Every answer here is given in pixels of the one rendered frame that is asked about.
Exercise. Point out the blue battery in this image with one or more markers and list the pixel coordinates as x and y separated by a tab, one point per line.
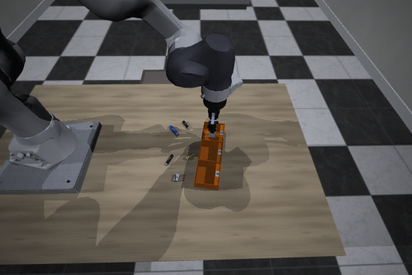
173	130

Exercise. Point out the orange three-compartment bin rack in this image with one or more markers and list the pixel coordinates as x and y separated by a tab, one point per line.
209	159

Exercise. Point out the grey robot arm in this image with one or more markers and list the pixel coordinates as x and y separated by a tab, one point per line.
192	62

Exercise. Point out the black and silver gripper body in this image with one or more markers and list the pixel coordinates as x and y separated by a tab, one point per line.
214	106

